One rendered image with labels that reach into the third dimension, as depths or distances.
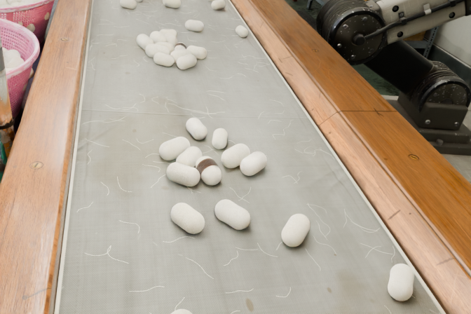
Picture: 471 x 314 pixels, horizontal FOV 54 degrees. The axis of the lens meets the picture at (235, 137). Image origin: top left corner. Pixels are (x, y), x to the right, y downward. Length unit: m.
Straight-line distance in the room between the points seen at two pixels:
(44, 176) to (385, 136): 0.38
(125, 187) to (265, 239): 0.15
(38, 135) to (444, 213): 0.41
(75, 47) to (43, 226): 0.37
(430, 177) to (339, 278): 0.18
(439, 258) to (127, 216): 0.28
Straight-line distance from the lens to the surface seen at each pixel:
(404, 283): 0.41
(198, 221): 0.41
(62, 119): 0.53
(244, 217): 0.42
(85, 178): 0.48
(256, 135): 0.57
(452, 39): 3.28
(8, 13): 0.86
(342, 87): 0.68
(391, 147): 0.57
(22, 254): 0.38
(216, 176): 0.46
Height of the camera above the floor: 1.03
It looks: 32 degrees down
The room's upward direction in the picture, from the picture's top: 9 degrees clockwise
